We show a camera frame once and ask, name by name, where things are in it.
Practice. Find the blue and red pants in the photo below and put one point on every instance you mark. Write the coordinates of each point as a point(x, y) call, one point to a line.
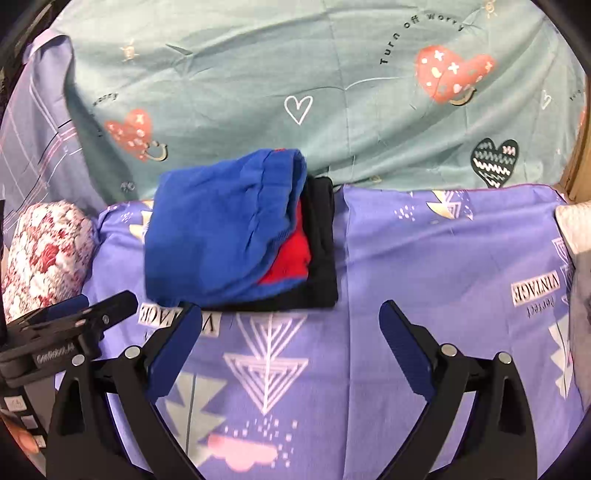
point(207, 235)

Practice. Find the grey cloth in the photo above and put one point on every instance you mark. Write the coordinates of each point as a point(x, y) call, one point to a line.
point(581, 309)

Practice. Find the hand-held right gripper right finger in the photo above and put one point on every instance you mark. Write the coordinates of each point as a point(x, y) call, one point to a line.
point(406, 346)

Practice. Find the person's left hand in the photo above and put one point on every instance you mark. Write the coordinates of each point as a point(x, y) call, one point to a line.
point(21, 438)

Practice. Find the black folded garment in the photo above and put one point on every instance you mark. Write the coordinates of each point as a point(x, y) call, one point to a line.
point(321, 240)

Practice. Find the green heart print blanket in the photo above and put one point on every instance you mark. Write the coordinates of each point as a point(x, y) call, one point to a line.
point(277, 60)

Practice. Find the red floral pillow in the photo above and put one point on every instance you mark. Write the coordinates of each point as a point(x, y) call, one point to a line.
point(46, 254)

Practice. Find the striped lilac cloth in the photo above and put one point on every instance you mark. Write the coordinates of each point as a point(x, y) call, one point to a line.
point(37, 138)

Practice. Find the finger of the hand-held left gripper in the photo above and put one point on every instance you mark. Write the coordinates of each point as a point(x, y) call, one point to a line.
point(60, 308)
point(113, 309)

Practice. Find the purple printed bedsheet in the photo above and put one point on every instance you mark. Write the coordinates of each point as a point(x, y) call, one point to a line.
point(397, 258)

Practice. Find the wooden bed frame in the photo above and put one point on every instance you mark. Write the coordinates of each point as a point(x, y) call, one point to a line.
point(577, 166)

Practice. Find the white textured cloth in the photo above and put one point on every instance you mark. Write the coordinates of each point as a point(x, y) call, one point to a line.
point(575, 226)

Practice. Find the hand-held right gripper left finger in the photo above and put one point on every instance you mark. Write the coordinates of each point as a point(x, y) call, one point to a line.
point(175, 350)

